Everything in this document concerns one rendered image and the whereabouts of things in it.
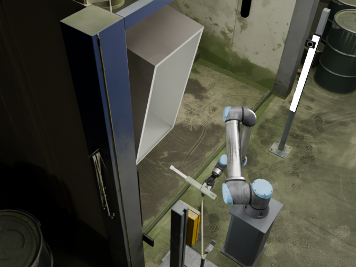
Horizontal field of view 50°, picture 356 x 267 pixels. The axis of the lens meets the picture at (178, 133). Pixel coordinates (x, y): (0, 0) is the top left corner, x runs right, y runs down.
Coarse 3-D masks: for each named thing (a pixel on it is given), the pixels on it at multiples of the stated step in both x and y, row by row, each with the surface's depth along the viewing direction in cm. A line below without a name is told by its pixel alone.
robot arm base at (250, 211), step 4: (244, 204) 282; (248, 204) 277; (244, 208) 281; (248, 208) 277; (252, 208) 274; (264, 208) 272; (268, 208) 277; (248, 212) 278; (252, 212) 275; (256, 212) 274; (260, 212) 274; (264, 212) 275; (268, 212) 279; (252, 216) 277; (256, 216) 275; (260, 216) 277; (264, 216) 277
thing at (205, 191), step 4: (172, 168) 336; (176, 172) 335; (180, 172) 334; (184, 176) 333; (188, 176) 332; (188, 180) 331; (192, 180) 331; (192, 184) 330; (196, 184) 329; (200, 184) 330; (196, 188) 332; (200, 188) 329; (204, 188) 328; (204, 192) 327; (208, 192) 327; (212, 192) 328; (208, 196) 327; (212, 196) 326; (216, 196) 326
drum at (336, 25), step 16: (336, 32) 435; (352, 32) 418; (336, 48) 442; (352, 48) 430; (320, 64) 478; (336, 64) 452; (352, 64) 444; (320, 80) 482; (336, 80) 464; (352, 80) 462
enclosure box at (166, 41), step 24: (144, 24) 261; (168, 24) 266; (192, 24) 272; (144, 48) 246; (168, 48) 251; (192, 48) 292; (144, 72) 248; (168, 72) 324; (144, 96) 263; (168, 96) 343; (144, 120) 281; (168, 120) 364; (144, 144) 348
